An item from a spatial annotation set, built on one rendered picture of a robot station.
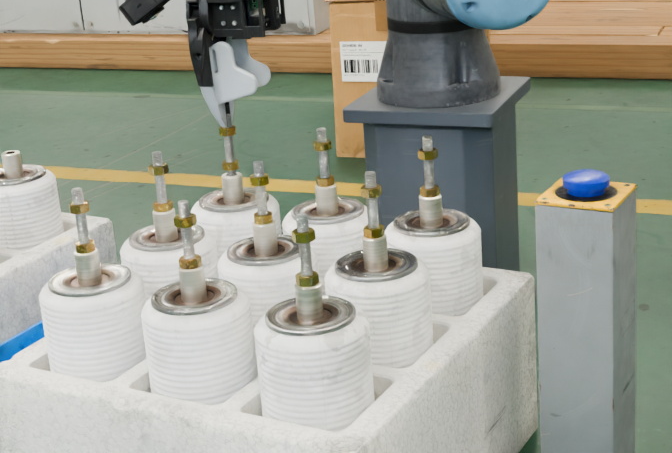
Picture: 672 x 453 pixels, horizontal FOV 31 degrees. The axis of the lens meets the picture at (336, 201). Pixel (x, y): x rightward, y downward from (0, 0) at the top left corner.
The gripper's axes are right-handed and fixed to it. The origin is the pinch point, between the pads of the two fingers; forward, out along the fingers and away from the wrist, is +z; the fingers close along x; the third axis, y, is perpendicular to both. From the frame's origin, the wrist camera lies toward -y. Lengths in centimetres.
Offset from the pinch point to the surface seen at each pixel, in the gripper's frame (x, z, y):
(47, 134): 113, 35, -87
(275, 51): 169, 30, -53
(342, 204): -1.0, 9.7, 13.1
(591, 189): -15.7, 2.7, 39.8
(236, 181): -0.8, 7.3, 1.5
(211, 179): 83, 35, -37
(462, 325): -13.6, 17.0, 27.7
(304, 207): -2.5, 9.5, 9.4
